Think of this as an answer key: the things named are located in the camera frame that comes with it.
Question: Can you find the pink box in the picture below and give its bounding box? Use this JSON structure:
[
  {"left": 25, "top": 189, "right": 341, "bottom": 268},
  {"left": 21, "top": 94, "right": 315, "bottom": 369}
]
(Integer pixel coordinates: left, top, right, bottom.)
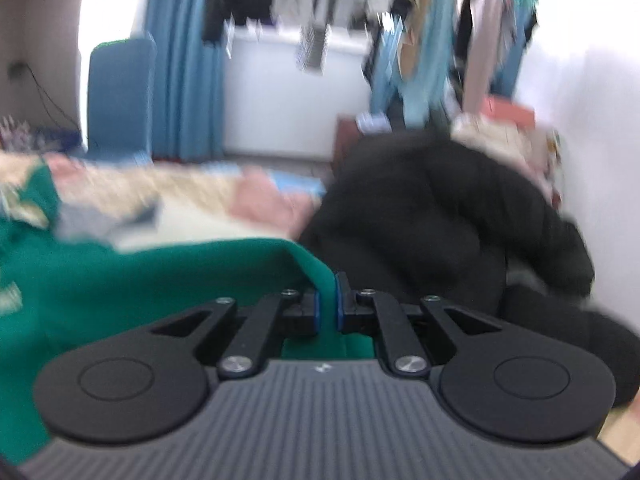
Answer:
[{"left": 480, "top": 95, "right": 536, "bottom": 128}]

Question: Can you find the grey wardrobe cabinet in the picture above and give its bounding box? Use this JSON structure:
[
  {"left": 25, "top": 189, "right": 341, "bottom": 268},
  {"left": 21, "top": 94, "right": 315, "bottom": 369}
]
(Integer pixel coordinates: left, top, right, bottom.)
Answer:
[{"left": 0, "top": 0, "right": 88, "bottom": 136}]

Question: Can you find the black charger cable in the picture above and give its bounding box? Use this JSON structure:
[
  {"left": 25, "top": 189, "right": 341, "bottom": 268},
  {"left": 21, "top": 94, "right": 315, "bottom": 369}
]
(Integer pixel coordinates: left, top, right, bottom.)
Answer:
[{"left": 22, "top": 65, "right": 83, "bottom": 133}]

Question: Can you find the green hoodie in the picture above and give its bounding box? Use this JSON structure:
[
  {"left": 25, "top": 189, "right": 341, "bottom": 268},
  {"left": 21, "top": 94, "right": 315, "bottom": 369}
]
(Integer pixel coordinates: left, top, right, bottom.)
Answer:
[{"left": 0, "top": 162, "right": 376, "bottom": 466}]

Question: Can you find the black puffer jacket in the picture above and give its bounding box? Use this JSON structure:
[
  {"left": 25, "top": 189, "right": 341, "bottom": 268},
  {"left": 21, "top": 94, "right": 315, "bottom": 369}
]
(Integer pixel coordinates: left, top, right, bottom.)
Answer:
[{"left": 299, "top": 132, "right": 640, "bottom": 408}]

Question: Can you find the group of small bottles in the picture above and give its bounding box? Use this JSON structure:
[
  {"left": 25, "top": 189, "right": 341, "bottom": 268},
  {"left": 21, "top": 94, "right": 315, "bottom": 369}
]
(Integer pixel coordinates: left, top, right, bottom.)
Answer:
[{"left": 0, "top": 116, "right": 30, "bottom": 145}]

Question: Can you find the patchwork quilt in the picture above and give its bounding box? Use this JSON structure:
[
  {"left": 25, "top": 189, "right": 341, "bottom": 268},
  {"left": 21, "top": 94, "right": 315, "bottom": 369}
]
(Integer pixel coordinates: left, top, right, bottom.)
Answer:
[{"left": 0, "top": 152, "right": 326, "bottom": 251}]

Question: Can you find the red-brown box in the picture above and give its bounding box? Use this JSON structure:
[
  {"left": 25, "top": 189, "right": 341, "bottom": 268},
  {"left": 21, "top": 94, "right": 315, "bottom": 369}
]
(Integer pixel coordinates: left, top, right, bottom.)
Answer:
[{"left": 332, "top": 117, "right": 362, "bottom": 163}]

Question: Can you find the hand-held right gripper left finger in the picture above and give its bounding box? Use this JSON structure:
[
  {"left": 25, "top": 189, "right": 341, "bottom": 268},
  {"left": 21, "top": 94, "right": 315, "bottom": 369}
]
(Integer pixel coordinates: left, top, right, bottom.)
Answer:
[{"left": 150, "top": 287, "right": 321, "bottom": 380}]

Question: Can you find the beige cloth bundle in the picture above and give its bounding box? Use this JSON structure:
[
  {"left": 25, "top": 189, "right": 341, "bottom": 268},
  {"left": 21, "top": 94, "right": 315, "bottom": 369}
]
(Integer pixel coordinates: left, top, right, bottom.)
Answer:
[{"left": 450, "top": 112, "right": 561, "bottom": 186}]

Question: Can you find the blue padded panel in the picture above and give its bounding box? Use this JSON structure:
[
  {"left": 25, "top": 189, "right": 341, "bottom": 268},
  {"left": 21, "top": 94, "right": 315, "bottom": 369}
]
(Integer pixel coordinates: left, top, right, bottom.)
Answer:
[{"left": 87, "top": 37, "right": 157, "bottom": 161}]

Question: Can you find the cream fleece blanket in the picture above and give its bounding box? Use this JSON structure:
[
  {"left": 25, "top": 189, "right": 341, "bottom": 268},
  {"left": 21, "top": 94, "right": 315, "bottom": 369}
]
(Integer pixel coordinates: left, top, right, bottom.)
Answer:
[{"left": 115, "top": 200, "right": 301, "bottom": 251}]

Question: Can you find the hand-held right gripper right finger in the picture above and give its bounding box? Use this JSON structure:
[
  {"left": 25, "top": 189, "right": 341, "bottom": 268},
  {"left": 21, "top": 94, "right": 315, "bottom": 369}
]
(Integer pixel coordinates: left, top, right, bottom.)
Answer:
[{"left": 336, "top": 272, "right": 503, "bottom": 377}]

